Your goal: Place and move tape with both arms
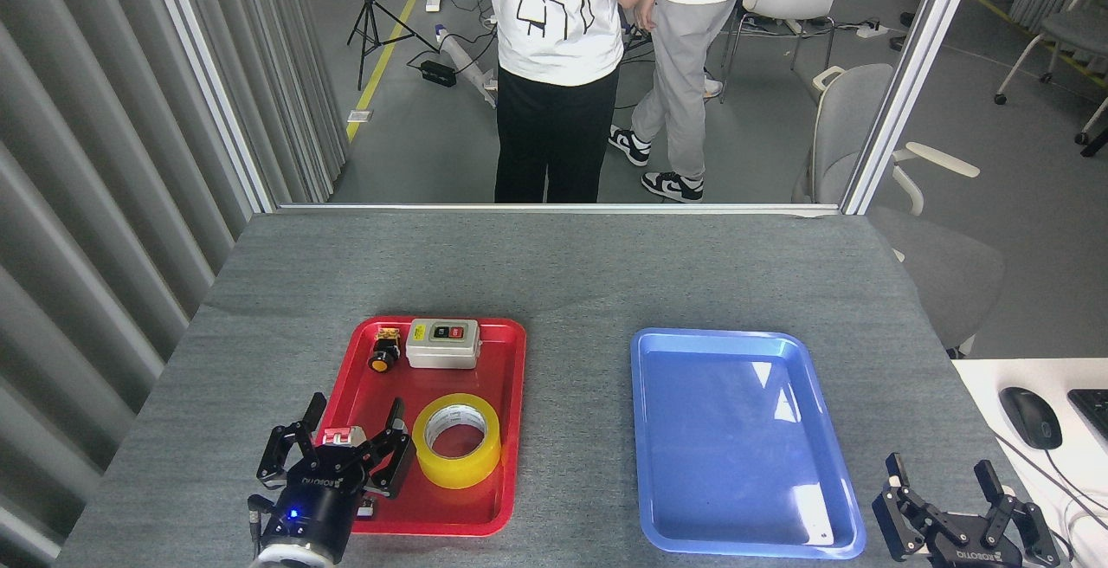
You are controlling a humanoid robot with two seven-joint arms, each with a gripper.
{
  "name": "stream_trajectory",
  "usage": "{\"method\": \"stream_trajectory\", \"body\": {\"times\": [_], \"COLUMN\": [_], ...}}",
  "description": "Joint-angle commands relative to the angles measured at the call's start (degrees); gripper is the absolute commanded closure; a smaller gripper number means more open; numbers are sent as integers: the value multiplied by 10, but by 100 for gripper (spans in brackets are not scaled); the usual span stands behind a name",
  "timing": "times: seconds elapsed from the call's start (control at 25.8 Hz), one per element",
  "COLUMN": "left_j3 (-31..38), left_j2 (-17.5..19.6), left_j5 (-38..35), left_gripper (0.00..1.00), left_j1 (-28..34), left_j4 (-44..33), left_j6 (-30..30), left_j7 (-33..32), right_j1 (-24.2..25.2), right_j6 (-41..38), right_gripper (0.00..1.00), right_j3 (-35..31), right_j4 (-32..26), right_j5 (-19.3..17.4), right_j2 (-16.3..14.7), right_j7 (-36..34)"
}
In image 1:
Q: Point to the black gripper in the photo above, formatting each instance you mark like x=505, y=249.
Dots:
x=316, y=507
x=982, y=555

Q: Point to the yellow tape roll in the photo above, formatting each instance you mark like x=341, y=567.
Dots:
x=459, y=474

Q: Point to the yellow push button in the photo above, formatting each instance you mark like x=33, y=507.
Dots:
x=381, y=362

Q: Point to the black computer mouse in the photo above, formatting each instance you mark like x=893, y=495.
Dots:
x=1030, y=419

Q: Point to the white desk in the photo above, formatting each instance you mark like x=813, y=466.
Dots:
x=978, y=382

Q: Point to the red plastic tray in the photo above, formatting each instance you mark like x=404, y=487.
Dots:
x=485, y=464

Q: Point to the black keyboard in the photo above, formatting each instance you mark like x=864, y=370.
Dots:
x=1092, y=412

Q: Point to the blue plastic tray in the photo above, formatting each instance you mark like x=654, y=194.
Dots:
x=736, y=447

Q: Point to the white floor box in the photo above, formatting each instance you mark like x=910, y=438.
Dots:
x=359, y=116

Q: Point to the black power adapter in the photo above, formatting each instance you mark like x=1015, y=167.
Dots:
x=437, y=73

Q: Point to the white stand on wheels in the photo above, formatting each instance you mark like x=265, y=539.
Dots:
x=463, y=61

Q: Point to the grey swivel chair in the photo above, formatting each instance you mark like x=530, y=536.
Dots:
x=853, y=118

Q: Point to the black tripod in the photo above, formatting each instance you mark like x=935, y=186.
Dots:
x=373, y=5

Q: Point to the white power strip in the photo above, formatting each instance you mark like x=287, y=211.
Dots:
x=872, y=29

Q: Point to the grey office chair white legs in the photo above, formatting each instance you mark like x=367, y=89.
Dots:
x=1078, y=31

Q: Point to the grey switch box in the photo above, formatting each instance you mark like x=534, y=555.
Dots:
x=441, y=351

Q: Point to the silver horizontal frame rail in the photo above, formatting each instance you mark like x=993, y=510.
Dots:
x=554, y=208

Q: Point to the silver left frame post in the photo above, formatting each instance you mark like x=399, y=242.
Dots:
x=210, y=74

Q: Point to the silver frame post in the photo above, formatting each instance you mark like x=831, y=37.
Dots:
x=911, y=74
x=210, y=74

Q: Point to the silver right frame post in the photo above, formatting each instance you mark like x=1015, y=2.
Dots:
x=911, y=74

